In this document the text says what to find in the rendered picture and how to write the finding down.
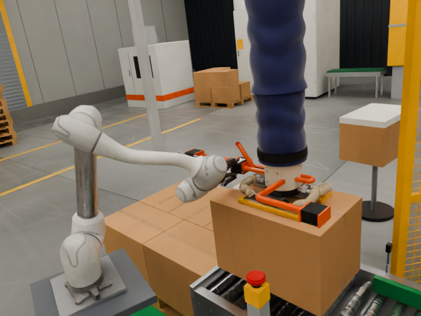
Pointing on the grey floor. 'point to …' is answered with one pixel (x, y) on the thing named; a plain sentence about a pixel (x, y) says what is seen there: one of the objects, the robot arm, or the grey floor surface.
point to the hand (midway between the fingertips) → (239, 165)
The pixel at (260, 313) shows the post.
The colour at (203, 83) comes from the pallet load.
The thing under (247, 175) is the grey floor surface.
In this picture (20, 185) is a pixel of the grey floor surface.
